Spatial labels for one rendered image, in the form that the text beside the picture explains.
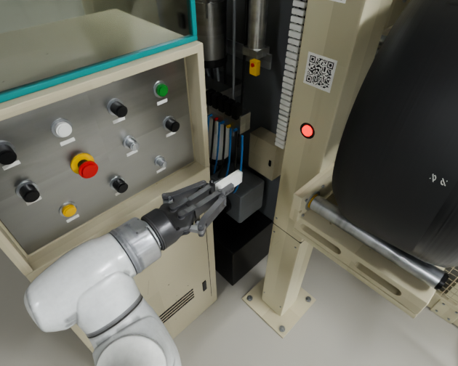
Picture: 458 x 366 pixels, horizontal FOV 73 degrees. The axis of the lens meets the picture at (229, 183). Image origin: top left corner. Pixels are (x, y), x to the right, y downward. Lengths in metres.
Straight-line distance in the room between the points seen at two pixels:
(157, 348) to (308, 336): 1.20
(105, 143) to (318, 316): 1.32
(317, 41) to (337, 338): 1.33
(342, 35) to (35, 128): 0.63
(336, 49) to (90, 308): 0.67
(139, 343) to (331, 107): 0.62
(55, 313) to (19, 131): 0.34
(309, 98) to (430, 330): 1.38
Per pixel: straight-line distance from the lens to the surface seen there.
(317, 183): 0.87
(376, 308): 1.83
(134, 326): 0.55
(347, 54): 0.74
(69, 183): 0.79
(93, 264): 0.54
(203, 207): 0.62
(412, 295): 0.86
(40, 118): 0.70
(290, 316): 1.67
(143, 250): 0.55
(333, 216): 0.85
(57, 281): 0.54
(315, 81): 0.80
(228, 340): 1.62
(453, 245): 0.61
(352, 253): 0.86
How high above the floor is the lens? 1.53
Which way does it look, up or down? 44 degrees down
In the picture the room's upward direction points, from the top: straight up
